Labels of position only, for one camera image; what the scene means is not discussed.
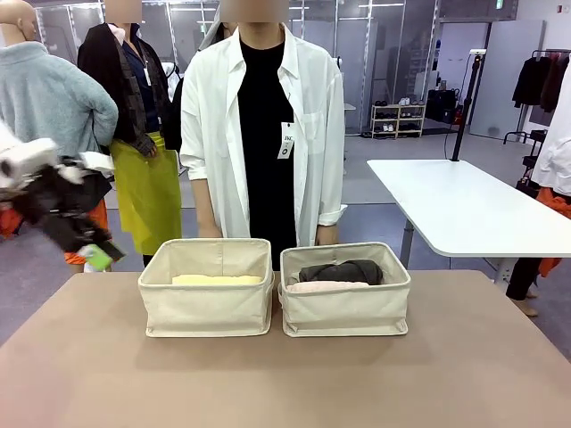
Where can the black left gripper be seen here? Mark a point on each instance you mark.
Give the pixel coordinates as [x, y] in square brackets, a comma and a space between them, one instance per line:
[58, 209]

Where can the yellow towel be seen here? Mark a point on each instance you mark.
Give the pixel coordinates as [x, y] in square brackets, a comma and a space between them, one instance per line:
[214, 280]

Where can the pink towel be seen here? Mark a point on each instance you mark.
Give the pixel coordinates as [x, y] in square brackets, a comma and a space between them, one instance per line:
[325, 286]

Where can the grey towel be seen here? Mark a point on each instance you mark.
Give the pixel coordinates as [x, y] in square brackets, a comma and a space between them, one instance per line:
[343, 271]

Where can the person's right forearm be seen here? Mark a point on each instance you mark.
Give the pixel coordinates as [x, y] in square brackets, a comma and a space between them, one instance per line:
[206, 205]

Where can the person's left forearm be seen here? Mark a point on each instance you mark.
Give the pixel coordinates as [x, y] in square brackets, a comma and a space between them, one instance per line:
[327, 234]

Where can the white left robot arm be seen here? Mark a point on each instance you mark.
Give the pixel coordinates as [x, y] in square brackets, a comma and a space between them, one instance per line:
[27, 160]

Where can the person's right hand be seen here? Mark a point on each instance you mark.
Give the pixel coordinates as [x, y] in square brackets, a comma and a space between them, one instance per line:
[209, 233]

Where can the figure with yellow skirt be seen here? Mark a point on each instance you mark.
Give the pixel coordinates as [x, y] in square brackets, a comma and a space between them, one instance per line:
[143, 196]

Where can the orange cloth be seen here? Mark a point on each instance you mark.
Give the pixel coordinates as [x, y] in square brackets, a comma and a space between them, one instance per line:
[9, 223]

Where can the beige fabric basket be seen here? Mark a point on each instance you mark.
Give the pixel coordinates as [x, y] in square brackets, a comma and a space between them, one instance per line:
[348, 312]
[205, 312]

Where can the person in white coat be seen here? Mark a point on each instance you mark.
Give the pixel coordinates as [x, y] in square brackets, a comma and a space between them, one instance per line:
[214, 134]

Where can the mannequin in grey fleece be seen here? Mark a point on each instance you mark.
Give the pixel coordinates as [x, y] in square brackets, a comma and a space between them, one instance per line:
[53, 98]

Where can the white paper tag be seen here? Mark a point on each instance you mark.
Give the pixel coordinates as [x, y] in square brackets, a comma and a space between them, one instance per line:
[286, 140]

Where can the wooden shoe rack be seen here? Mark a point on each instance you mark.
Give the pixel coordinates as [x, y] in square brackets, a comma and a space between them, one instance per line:
[399, 120]

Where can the white table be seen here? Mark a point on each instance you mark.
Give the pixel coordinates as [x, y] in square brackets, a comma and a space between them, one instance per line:
[468, 205]

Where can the black cases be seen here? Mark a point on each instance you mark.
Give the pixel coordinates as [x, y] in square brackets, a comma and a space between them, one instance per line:
[441, 107]

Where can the black tripod pole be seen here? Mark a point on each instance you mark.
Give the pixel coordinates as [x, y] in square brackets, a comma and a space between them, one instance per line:
[464, 111]

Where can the black cart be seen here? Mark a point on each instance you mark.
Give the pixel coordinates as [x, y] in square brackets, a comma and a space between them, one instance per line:
[535, 151]

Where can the figure in white shirt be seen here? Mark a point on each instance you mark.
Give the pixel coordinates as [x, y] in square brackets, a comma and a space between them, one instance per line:
[555, 165]

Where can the clothes rack with dark garments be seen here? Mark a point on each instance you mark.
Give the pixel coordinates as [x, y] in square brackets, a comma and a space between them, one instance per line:
[535, 82]

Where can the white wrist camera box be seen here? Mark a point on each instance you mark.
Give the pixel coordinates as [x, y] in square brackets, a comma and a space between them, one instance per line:
[96, 161]

